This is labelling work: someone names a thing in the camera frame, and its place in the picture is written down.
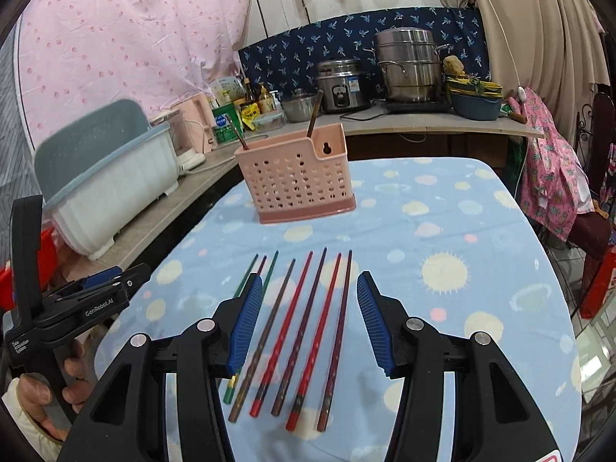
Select dark red iron chair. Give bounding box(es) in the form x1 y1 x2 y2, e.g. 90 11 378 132
568 91 616 309

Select blue plastic basin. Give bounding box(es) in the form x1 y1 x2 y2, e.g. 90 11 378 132
451 91 504 121

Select green chopstick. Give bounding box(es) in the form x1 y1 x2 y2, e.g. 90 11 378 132
233 253 259 299
222 250 280 403

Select white kitchen appliance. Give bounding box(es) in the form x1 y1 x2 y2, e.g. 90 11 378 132
149 110 205 174

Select small steel pot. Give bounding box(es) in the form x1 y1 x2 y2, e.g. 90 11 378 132
281 89 324 123

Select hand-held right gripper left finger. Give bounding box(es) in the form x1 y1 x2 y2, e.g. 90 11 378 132
58 273 264 462

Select pink dotted hanging cloth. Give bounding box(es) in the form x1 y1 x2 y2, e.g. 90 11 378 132
14 0 256 131

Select clear food container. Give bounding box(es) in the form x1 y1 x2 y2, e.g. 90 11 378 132
253 110 285 132

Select white cord with switch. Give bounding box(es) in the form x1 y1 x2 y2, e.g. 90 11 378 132
462 0 527 104

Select grey stone counter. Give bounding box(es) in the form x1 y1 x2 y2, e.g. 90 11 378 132
110 151 256 270

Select large steel steamer pot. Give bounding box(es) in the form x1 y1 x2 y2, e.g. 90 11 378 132
374 28 450 103

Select person's left hand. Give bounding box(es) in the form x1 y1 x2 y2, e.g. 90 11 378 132
18 355 100 442

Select black induction cooker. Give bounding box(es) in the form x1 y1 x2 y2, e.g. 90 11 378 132
385 99 455 114

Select beige curtain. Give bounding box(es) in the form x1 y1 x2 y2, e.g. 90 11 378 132
433 0 612 102

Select steel rice cooker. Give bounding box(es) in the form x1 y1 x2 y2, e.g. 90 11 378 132
316 59 372 114

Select pink pineapple print garment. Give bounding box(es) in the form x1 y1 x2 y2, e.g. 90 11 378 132
522 87 598 244

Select black power cable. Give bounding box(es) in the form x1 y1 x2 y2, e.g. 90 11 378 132
341 101 390 121

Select navy floral cloth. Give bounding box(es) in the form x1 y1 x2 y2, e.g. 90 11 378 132
238 6 492 107

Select red bag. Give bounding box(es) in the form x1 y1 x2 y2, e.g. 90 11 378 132
580 245 616 319

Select brown-handled knife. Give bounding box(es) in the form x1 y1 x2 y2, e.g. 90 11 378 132
503 99 529 124

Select pink electric kettle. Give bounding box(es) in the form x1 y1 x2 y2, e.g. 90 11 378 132
172 95 215 152

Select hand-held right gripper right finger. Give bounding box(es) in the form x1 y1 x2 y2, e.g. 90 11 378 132
356 271 561 462

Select yellow rimmed bowls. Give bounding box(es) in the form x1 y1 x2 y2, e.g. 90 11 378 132
445 77 504 98

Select red plastic basin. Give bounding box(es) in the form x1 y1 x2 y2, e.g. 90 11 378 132
0 226 63 294

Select wooden counter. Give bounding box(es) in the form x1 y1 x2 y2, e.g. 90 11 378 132
202 106 544 174

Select white dish drainer grey lid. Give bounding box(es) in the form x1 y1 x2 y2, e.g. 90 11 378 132
33 99 180 258

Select white printed carton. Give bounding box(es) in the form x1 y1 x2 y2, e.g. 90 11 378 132
209 77 241 107

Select pink perforated utensil holder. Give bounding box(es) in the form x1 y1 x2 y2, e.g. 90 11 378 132
234 122 357 224

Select yellow packet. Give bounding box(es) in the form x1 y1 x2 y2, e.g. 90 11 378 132
241 103 263 131

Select red chopstick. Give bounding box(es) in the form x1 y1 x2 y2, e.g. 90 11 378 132
285 253 343 433
249 251 314 417

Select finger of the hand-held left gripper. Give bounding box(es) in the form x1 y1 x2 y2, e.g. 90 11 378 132
72 266 123 294
45 263 152 315

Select blue planet print tablecloth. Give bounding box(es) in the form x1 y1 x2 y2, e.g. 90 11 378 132
94 156 585 462

